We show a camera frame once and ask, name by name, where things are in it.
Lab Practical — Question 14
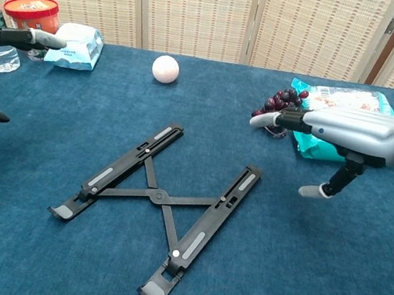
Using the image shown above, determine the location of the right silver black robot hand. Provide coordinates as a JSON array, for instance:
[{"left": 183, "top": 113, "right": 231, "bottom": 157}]
[{"left": 239, "top": 93, "right": 394, "bottom": 211}]

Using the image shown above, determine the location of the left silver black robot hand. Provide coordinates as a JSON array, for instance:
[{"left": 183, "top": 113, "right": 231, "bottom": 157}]
[{"left": 0, "top": 20, "right": 70, "bottom": 131}]

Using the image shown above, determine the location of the black folding laptop stand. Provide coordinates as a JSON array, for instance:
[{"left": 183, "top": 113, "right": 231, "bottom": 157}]
[{"left": 35, "top": 107, "right": 268, "bottom": 295}]

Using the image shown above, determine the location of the clear green-label water bottle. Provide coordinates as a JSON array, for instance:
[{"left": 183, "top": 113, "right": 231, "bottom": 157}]
[{"left": 0, "top": 5, "right": 29, "bottom": 76}]

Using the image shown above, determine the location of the red instant noodle cup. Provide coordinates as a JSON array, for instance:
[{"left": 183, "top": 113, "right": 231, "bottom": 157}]
[{"left": 0, "top": 0, "right": 64, "bottom": 64}]

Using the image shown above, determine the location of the teal clear-window snack pack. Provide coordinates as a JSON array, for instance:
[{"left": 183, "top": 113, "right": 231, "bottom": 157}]
[{"left": 287, "top": 76, "right": 394, "bottom": 122}]

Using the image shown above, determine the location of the light blue wipes pack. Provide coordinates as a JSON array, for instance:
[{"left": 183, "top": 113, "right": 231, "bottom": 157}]
[{"left": 42, "top": 18, "right": 107, "bottom": 74}]

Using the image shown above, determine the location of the dark red grape bunch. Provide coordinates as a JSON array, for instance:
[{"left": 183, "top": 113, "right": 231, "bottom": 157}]
[{"left": 248, "top": 83, "right": 310, "bottom": 140}]

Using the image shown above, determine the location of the blue table cloth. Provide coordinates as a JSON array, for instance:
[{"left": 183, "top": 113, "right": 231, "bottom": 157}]
[{"left": 0, "top": 27, "right": 394, "bottom": 295}]

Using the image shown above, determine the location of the pale pink ball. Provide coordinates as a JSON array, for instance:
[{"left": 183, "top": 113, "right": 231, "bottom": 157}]
[{"left": 150, "top": 53, "right": 182, "bottom": 87}]

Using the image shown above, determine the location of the bamboo folding screen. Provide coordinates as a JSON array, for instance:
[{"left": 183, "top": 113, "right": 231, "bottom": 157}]
[{"left": 0, "top": 0, "right": 394, "bottom": 91}]

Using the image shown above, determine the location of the brown wooden post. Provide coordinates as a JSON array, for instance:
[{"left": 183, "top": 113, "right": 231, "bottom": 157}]
[{"left": 364, "top": 0, "right": 394, "bottom": 89}]

